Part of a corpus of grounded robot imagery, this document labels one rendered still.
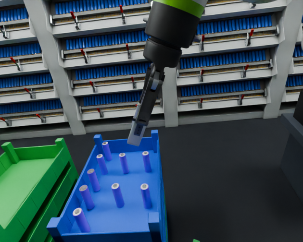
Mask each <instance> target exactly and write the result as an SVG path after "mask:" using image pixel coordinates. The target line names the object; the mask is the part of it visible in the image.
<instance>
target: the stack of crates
mask: <svg viewBox="0 0 303 242"><path fill-rule="evenodd" d="M55 143H56V145H44V146H32V147H20V148H14V147H13V145H12V144H11V142H6V143H4V144H3V145H1V147H2V149H3V150H4V153H3V154H1V155H0V242H55V241H54V239H53V238H52V236H51V234H50V233H49V231H48V230H47V225H48V223H49V221H50V219H51V218H56V217H60V216H61V214H62V212H63V209H64V207H65V205H66V203H67V201H68V199H69V197H70V195H71V193H72V191H73V189H74V187H75V185H76V183H77V181H78V179H79V175H78V172H77V170H76V168H75V165H74V163H73V160H72V158H71V155H70V153H69V150H68V148H67V145H66V143H65V141H64V138H57V140H56V141H55Z"/></svg>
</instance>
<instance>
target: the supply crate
mask: <svg viewBox="0 0 303 242"><path fill-rule="evenodd" d="M127 140H128V139H118V140H106V141H103V140H102V136H101V134H97V135H95V136H94V142H95V146H94V148H93V150H92V152H91V154H90V156H89V158H88V160H87V162H86V164H85V166H84V168H83V170H82V172H81V174H80V177H79V179H78V181H77V183H76V185H75V187H74V189H73V191H72V193H71V195H70V197H69V199H68V201H67V203H66V205H65V207H64V209H63V212H62V214H61V216H60V217H56V218H51V219H50V221H49V223H48V225H47V230H48V231H49V233H50V234H51V236H52V238H53V239H54V241H55V242H163V223H162V222H163V220H162V194H161V165H160V146H159V137H158V130H152V131H151V137H142V140H141V142H140V145H139V146H135V145H130V144H127ZM103 142H108V145H109V148H110V152H111V155H112V160H111V161H107V160H106V156H105V153H104V150H103V147H102V143H103ZM144 151H148V152H149V157H150V164H151V172H149V173H146V172H145V168H144V163H143V157H142V153H143V152H144ZM120 153H125V154H126V159H127V163H128V168H129V173H128V174H124V173H123V170H122V166H121V162H120V158H119V154H120ZM99 154H103V157H104V160H105V164H106V167H107V170H108V173H107V174H106V175H102V173H101V170H100V167H99V164H98V161H97V158H96V156H97V155H99ZM89 169H94V170H95V173H96V176H97V179H98V182H99V184H100V187H101V188H100V190H99V191H97V192H95V191H94V190H93V188H92V185H91V182H90V180H89V177H88V174H87V171H88V170H89ZM114 183H118V184H119V185H120V189H121V193H122V196H123V200H124V203H125V204H124V206H123V207H122V208H118V207H117V205H116V202H115V199H114V195H113V192H112V188H111V186H112V185H113V184H114ZM144 183H146V184H148V186H149V191H150V197H151V208H149V209H145V208H144V205H143V200H142V195H141V190H140V186H141V185H142V184H144ZM82 185H87V186H88V189H89V192H90V194H91V197H92V199H93V202H94V204H95V206H94V208H93V209H91V210H88V209H87V207H86V205H85V202H84V200H83V198H82V195H81V193H80V191H79V188H80V187H81V186H82ZM76 208H81V209H82V210H83V213H84V215H85V217H86V219H87V222H88V224H89V226H90V232H85V233H81V231H80V229H79V227H78V225H77V223H76V220H75V218H74V216H73V211H74V210H75V209H76Z"/></svg>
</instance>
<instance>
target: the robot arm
mask: <svg viewBox="0 0 303 242"><path fill-rule="evenodd" d="M242 1H245V2H248V3H253V4H264V3H270V2H273V1H276V0H242ZM207 2H208V0H153V2H152V6H151V10H150V14H149V17H148V18H143V21H144V22H146V24H147V25H146V28H145V33H146V34H147V35H149V36H151V38H148V39H147V41H146V44H145V48H144V51H143V57H144V58H145V59H147V60H149V61H152V62H153V63H151V65H150V67H148V68H147V70H146V75H145V80H144V86H143V90H142V94H141V95H140V100H139V103H138V105H137V108H136V111H135V114H134V117H133V119H132V123H131V126H132V128H131V131H130V134H129V137H128V140H127V144H130V145H135V146H139V145H140V142H141V140H142V137H143V134H144V131H145V129H146V126H148V124H149V123H148V122H149V119H150V116H151V113H152V110H153V107H154V104H155V101H156V99H157V96H158V93H159V91H160V88H161V86H162V85H163V82H164V78H165V75H164V73H165V72H164V68H165V67H169V68H175V67H177V65H178V62H179V60H180V57H181V55H182V50H181V48H189V46H191V45H192V42H193V41H196V42H198V43H200V41H201V39H202V38H201V37H198V36H196V33H197V30H196V29H197V26H198V24H199V21H200V19H201V16H202V13H203V11H204V8H205V6H206V4H207ZM301 46H302V50H303V37H302V41H301Z"/></svg>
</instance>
